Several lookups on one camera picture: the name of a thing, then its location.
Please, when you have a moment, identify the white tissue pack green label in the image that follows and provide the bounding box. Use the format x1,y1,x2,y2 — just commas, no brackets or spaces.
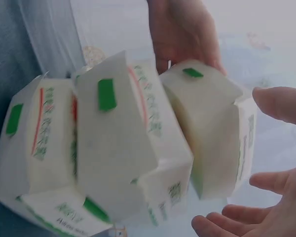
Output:
74,50,195,228
0,72,78,205
159,59,258,200
15,184,114,237

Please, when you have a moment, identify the person's left hand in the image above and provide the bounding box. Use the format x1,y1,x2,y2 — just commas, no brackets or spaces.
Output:
147,0,228,77

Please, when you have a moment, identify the person's right hand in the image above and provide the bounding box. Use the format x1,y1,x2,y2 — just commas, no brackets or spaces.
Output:
191,86,296,237

